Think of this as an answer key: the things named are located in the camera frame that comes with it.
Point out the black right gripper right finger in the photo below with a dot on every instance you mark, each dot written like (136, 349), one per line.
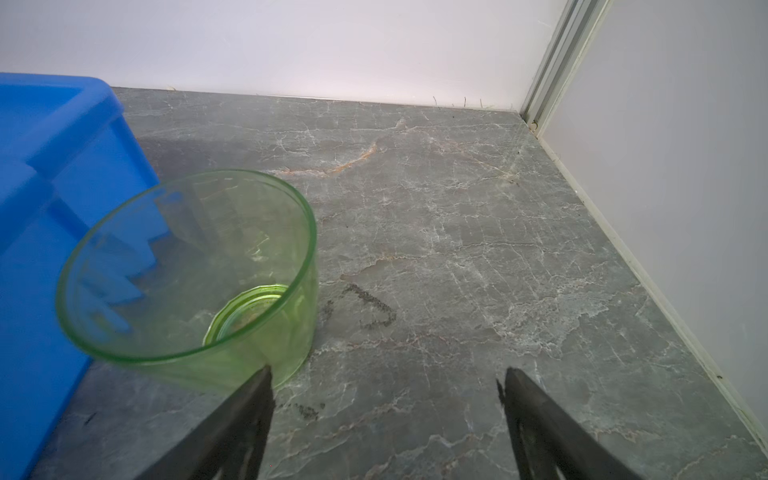
(547, 442)

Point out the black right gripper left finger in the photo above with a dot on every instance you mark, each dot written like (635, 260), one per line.
(230, 443)

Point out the blue plastic bin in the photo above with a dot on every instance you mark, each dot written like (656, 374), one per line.
(68, 158)

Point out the green glass cup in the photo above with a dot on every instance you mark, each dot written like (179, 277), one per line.
(200, 281)

